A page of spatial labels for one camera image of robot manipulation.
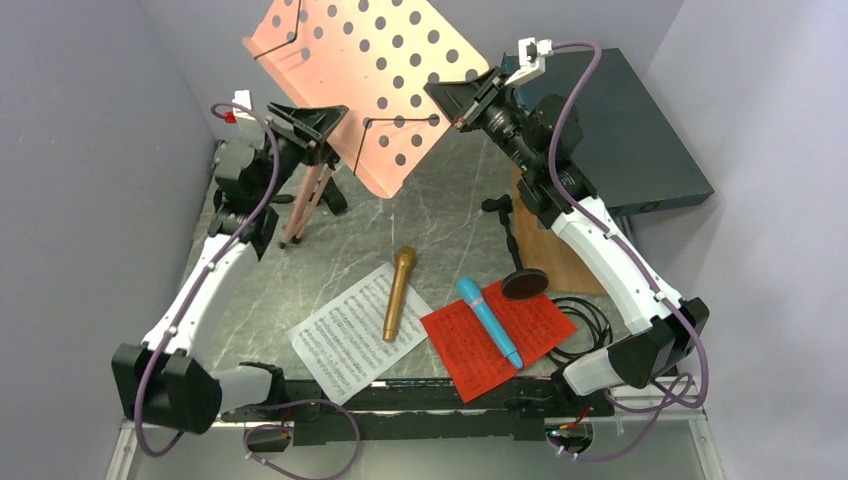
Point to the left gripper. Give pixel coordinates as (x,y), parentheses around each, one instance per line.
(310,129)

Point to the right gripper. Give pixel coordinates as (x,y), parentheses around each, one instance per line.
(471,98)

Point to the pink music stand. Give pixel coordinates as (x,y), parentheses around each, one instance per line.
(375,58)

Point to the gold toy microphone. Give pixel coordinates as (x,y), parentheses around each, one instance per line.
(404,262)

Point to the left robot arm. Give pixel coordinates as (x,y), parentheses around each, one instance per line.
(162,380)

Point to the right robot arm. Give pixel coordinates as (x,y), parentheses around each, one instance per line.
(664,327)

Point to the black desktop mic stand left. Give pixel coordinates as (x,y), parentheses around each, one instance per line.
(332,197)

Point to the black desktop mic stand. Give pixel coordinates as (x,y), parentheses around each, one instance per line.
(332,197)
(523,283)

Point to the wooden board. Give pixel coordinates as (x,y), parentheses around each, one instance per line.
(543,250)

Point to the blue toy microphone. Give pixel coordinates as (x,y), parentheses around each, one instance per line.
(472,295)

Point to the dark blue audio box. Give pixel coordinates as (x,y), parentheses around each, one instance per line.
(629,150)

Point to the black desktop mic stand right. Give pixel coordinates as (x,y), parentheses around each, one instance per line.
(523,283)

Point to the white sheet music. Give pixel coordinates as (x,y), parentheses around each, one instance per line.
(342,345)

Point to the red sheet music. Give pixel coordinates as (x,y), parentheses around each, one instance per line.
(469,354)

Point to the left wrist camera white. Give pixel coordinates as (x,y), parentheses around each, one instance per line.
(249,128)

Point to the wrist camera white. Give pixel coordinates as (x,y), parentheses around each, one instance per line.
(249,128)
(532,54)

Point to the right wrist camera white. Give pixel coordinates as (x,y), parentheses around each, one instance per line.
(532,54)

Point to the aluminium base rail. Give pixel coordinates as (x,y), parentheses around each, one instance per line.
(488,442)

